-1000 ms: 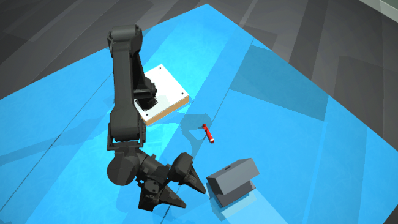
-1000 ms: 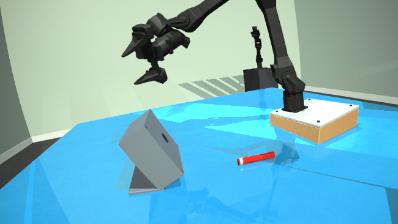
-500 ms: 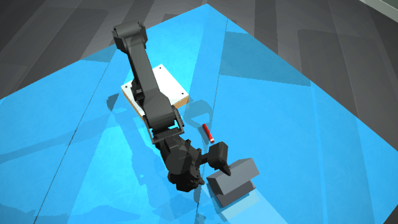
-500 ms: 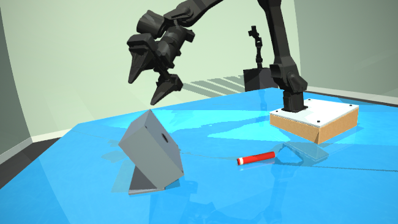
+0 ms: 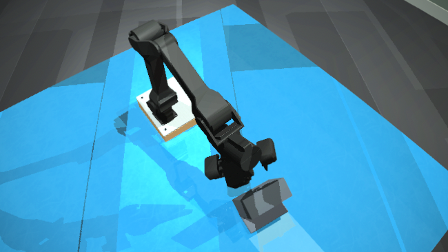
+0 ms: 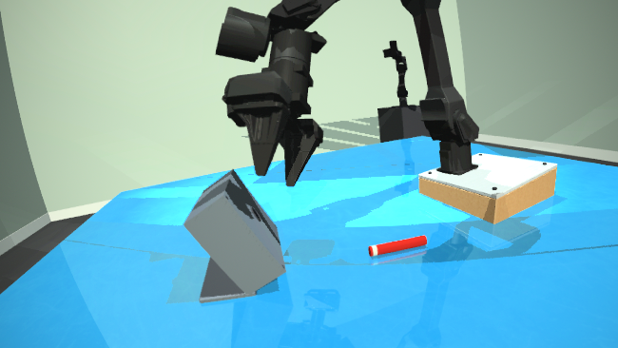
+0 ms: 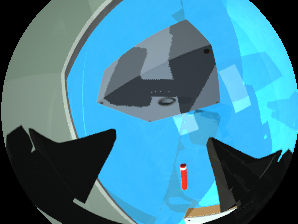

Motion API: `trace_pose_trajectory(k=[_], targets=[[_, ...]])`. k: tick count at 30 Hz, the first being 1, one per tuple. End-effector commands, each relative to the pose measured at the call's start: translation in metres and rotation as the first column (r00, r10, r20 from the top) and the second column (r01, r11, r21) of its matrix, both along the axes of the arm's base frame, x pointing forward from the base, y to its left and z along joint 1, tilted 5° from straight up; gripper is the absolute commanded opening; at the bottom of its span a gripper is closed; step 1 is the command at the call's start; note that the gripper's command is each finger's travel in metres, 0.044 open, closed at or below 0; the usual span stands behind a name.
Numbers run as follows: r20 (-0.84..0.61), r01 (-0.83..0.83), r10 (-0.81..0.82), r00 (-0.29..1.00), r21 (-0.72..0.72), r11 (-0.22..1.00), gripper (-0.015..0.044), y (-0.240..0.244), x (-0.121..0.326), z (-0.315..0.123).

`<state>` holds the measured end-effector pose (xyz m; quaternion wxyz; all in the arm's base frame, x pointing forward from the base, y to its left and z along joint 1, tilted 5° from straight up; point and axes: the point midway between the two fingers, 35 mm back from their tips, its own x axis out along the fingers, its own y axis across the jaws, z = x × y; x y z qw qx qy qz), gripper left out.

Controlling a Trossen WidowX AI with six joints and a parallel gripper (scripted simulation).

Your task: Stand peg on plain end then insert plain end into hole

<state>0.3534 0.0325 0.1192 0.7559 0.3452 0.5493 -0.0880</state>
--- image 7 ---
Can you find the red peg with white band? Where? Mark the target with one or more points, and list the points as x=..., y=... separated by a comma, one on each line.
x=184, y=178

